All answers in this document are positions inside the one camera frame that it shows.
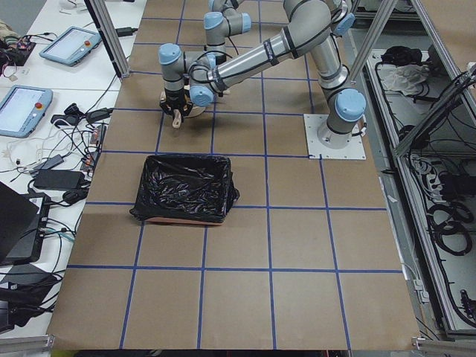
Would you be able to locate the black power brick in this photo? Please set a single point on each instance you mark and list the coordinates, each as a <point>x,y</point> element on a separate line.
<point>58,180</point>

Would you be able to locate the upper teach pendant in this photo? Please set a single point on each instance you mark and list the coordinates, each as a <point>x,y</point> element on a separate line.
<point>71,46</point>

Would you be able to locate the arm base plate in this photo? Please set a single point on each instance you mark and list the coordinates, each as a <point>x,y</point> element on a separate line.
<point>325,144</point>

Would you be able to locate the black laptop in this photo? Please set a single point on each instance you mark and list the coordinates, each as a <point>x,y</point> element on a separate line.
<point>23,224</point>

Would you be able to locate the teach pendant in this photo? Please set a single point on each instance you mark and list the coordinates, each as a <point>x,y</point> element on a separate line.
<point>71,46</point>
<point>22,109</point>

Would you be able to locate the lower teach pendant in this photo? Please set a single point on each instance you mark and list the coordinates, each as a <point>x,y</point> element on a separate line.
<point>22,109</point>

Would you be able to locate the crumpled white cloth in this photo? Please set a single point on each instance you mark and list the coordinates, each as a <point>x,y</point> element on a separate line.
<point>407,79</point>

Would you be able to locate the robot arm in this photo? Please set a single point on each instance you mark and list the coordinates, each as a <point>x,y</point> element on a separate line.
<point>193,79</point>
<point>222,21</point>

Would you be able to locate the aluminium frame post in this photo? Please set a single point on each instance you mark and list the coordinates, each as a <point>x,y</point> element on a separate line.
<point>104,25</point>

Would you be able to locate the white plastic dustpan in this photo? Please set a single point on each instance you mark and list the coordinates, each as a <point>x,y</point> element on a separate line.
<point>188,110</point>

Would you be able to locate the bin with black bag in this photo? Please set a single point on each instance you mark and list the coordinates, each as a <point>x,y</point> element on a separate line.
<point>185,188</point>

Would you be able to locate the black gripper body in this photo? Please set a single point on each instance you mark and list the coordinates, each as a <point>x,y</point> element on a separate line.
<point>174,99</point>

